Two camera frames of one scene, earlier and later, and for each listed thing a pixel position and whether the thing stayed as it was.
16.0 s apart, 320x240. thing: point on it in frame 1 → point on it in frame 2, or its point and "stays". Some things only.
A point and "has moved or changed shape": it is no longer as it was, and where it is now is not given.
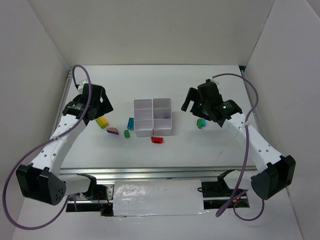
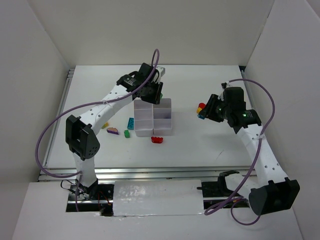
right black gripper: [191, 101] → [211, 108]
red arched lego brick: [157, 140] stays
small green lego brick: [126, 134] stays
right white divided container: [162, 122] stays
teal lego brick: [130, 124] stays
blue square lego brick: [203, 123] has moved or changed shape
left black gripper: [105, 105] → [152, 96]
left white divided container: [143, 117] stays
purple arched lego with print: [112, 130] stays
